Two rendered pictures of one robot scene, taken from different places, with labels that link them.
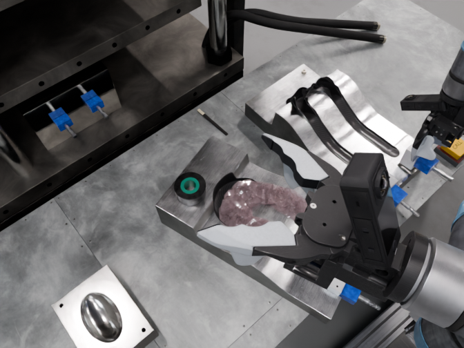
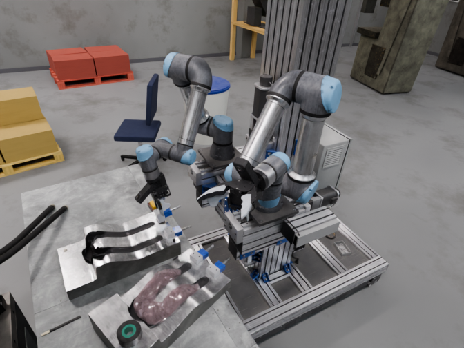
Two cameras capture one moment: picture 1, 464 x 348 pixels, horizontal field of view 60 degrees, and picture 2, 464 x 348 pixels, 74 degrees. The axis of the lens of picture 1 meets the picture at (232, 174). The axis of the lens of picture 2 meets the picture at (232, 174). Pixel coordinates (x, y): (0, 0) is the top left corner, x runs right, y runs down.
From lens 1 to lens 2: 0.65 m
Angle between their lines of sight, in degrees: 58
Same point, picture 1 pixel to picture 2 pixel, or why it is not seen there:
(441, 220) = not seen: hidden behind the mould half
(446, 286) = (268, 170)
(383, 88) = (100, 219)
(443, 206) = not seen: hidden behind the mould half
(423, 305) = (271, 178)
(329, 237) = (249, 186)
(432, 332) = (269, 195)
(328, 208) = (239, 185)
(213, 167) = (117, 317)
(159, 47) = not seen: outside the picture
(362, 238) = (253, 178)
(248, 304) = (211, 326)
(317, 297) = (218, 282)
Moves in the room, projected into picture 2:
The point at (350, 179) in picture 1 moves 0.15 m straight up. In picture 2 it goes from (244, 163) to (248, 112)
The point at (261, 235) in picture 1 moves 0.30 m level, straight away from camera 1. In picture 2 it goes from (246, 200) to (148, 175)
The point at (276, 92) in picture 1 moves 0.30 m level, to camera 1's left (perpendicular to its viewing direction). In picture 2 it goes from (70, 270) to (21, 339)
